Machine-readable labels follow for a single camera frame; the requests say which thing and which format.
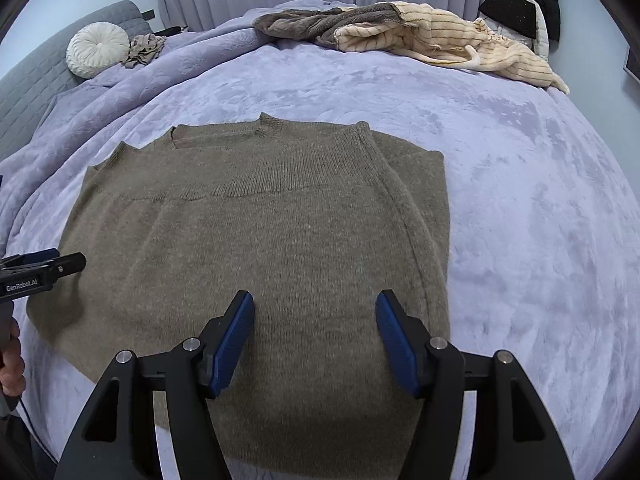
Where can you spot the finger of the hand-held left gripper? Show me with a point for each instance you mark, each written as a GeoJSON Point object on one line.
{"type": "Point", "coordinates": [40, 256]}
{"type": "Point", "coordinates": [70, 263]}

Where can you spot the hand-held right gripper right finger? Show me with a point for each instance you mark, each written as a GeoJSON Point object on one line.
{"type": "Point", "coordinates": [397, 345]}

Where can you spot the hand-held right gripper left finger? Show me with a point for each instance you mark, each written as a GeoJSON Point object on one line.
{"type": "Point", "coordinates": [232, 345]}

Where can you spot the olive knitted sweater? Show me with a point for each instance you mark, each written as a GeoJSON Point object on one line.
{"type": "Point", "coordinates": [250, 235]}

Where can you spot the person's left hand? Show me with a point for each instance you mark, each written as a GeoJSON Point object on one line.
{"type": "Point", "coordinates": [12, 370]}

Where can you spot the grey quilted headboard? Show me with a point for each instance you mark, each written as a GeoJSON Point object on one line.
{"type": "Point", "coordinates": [30, 95]}

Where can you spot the purple plush blanket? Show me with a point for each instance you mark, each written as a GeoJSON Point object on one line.
{"type": "Point", "coordinates": [500, 185]}

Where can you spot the round white pleated cushion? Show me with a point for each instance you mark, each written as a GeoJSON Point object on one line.
{"type": "Point", "coordinates": [97, 50]}

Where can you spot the small beige crumpled cloth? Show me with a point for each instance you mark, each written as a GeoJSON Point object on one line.
{"type": "Point", "coordinates": [145, 47]}

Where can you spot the small black object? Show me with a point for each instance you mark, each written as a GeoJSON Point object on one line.
{"type": "Point", "coordinates": [172, 30]}

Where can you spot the cream striped garment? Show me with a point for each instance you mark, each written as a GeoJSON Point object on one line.
{"type": "Point", "coordinates": [450, 35]}

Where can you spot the brown fleece garment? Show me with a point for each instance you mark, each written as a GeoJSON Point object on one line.
{"type": "Point", "coordinates": [310, 22]}

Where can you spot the white hanging garment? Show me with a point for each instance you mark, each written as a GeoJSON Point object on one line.
{"type": "Point", "coordinates": [540, 40]}

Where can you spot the black glitter bag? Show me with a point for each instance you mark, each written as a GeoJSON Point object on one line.
{"type": "Point", "coordinates": [507, 7]}

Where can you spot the dark wall screen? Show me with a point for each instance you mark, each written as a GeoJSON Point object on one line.
{"type": "Point", "coordinates": [634, 65]}

